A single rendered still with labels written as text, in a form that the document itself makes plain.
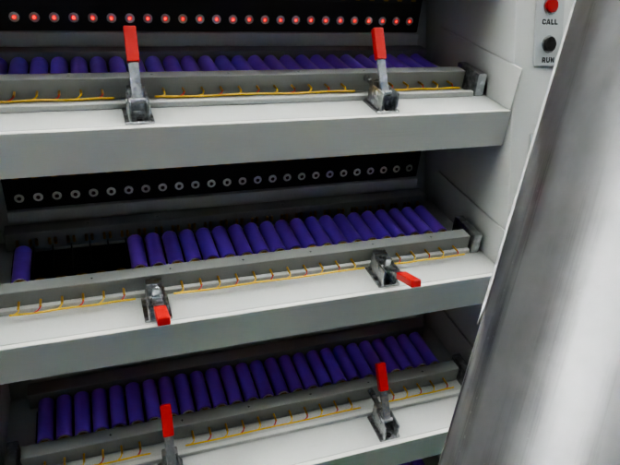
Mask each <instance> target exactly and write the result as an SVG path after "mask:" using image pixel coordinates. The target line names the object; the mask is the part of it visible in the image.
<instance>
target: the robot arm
mask: <svg viewBox="0 0 620 465"><path fill-rule="evenodd" d="M477 325H480V326H479V329H478V332H477V335H476V339H475V342H474V344H473V348H472V351H471V357H470V360H469V363H468V366H467V369H466V373H465V376H464V378H463V382H462V385H461V388H460V392H459V397H458V400H457V403H456V407H455V410H454V412H453V416H452V419H451V422H450V426H449V428H448V432H447V437H446V441H445V444H444V446H443V450H442V453H441V456H440V460H439V462H438V465H620V0H574V2H573V5H572V7H571V11H570V14H569V17H568V21H567V24H566V29H565V32H564V35H563V39H562V41H561V44H560V48H559V51H558V54H557V57H556V60H555V64H554V69H553V73H552V75H551V78H550V82H549V85H548V88H547V91H546V94H545V97H544V101H543V104H542V109H541V112H540V115H539V119H538V122H537V125H536V128H535V131H534V135H533V138H532V141H531V146H530V149H529V153H528V156H527V159H526V162H525V165H524V168H523V172H522V175H521V177H520V181H519V187H518V190H517V193H516V196H515V199H514V202H513V206H512V209H511V211H510V215H509V218H508V221H507V226H506V229H505V233H504V236H503V239H502V243H501V245H500V249H499V252H498V255H497V259H496V262H495V267H494V270H493V273H492V277H491V279H490V282H489V286H488V289H487V292H486V295H485V298H484V301H483V307H482V311H481V313H480V316H479V320H478V323H477Z"/></svg>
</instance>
